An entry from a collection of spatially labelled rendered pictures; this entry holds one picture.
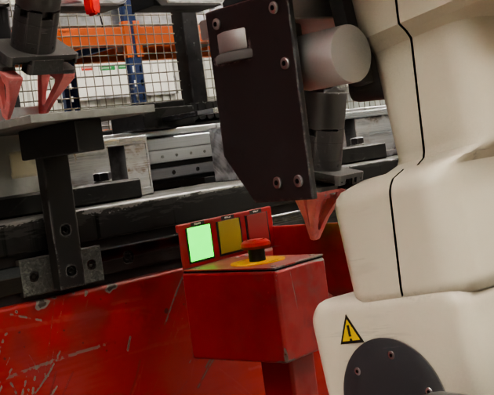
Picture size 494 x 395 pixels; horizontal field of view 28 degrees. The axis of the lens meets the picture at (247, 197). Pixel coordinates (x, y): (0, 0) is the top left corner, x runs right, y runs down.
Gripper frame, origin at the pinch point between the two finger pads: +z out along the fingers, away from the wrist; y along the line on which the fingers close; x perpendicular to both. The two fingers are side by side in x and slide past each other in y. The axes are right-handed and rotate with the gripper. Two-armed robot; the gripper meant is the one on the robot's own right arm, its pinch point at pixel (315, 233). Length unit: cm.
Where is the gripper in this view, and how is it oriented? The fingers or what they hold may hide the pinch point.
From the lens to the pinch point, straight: 134.6
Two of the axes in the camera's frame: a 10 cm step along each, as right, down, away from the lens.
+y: -7.8, -1.7, 6.1
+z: -0.6, 9.8, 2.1
